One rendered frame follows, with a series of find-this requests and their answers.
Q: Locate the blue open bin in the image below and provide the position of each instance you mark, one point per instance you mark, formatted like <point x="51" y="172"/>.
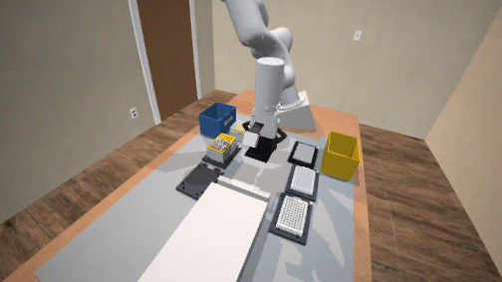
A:
<point x="213" y="122"/>

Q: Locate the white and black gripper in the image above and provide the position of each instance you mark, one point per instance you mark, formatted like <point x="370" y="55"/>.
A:
<point x="271" y="126"/>

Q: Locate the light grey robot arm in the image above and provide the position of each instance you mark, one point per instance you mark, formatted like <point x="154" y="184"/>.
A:
<point x="271" y="84"/>

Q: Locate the grey bench mat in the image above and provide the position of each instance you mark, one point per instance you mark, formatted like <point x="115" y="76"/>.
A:
<point x="121" y="243"/>

